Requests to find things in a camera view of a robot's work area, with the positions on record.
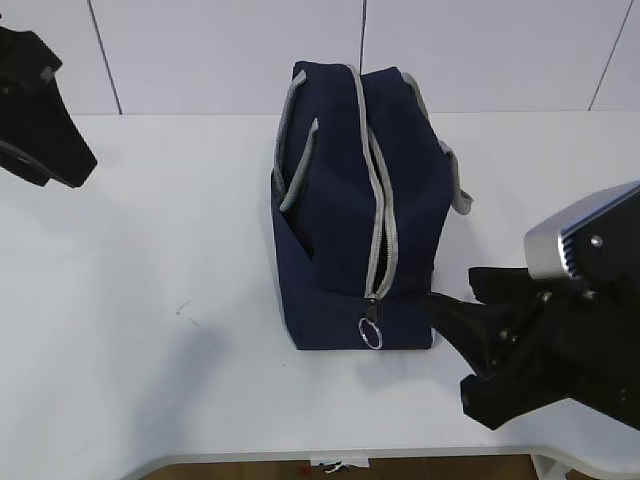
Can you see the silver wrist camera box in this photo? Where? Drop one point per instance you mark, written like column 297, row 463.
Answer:
column 596, row 238

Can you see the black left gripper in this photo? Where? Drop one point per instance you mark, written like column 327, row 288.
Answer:
column 39, row 140

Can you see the white tape under table edge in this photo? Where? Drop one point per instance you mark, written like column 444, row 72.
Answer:
column 335, row 464

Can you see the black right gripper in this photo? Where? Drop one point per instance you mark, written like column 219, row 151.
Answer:
column 538, row 342

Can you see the navy insulated lunch bag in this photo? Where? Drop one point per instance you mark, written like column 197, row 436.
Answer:
column 361, row 187

